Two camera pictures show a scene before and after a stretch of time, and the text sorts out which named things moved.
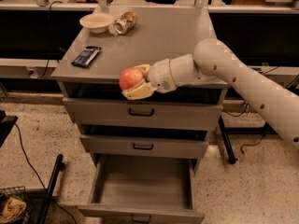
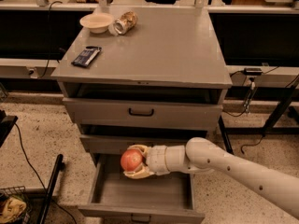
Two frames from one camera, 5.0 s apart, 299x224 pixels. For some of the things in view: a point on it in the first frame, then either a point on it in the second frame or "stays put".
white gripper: [160, 75] → [156, 160]
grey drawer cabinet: [167, 131] stays put
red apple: [130, 77] → [132, 160]
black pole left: [50, 189] stays put
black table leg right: [231, 155] stays put
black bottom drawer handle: [145, 221] stays put
